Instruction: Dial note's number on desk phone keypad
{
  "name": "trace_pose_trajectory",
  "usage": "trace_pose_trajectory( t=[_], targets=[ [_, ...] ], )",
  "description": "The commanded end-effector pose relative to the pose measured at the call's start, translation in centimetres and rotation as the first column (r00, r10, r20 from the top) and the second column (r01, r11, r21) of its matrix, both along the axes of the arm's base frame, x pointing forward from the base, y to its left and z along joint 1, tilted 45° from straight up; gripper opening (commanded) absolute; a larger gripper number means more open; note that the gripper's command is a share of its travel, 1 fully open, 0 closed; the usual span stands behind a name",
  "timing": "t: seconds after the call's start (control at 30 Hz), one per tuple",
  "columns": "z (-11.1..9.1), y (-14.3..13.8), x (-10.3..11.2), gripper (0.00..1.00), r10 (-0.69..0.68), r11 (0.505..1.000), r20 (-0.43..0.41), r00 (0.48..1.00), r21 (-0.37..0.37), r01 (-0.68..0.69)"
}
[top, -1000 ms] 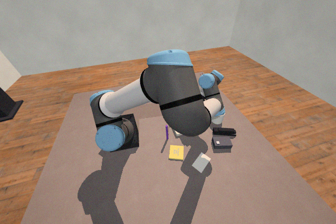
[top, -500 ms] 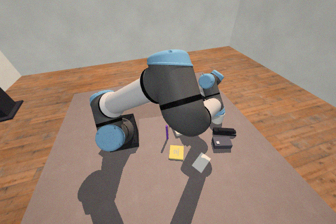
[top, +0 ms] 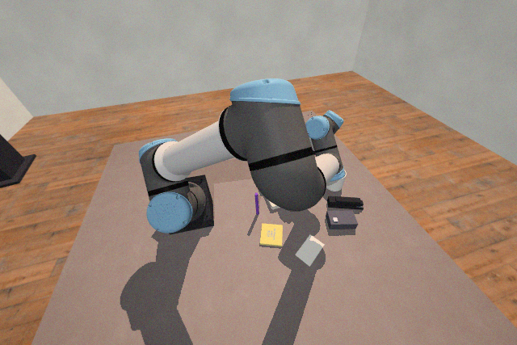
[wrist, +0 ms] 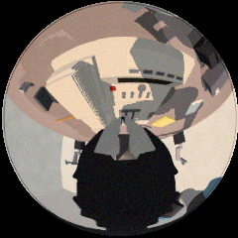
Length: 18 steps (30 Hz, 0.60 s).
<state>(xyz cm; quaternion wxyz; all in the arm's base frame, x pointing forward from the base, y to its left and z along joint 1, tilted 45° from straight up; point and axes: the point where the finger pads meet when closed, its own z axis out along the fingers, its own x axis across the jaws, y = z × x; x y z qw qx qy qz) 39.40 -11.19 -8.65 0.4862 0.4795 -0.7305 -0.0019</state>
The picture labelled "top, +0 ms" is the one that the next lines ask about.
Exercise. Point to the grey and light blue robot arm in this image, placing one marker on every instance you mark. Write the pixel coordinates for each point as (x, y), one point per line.
(265, 127)

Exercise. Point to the white ceramic mug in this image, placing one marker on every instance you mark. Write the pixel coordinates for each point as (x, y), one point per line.
(336, 185)

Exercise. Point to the yellow sticky note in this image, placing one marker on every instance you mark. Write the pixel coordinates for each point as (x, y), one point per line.
(271, 235)

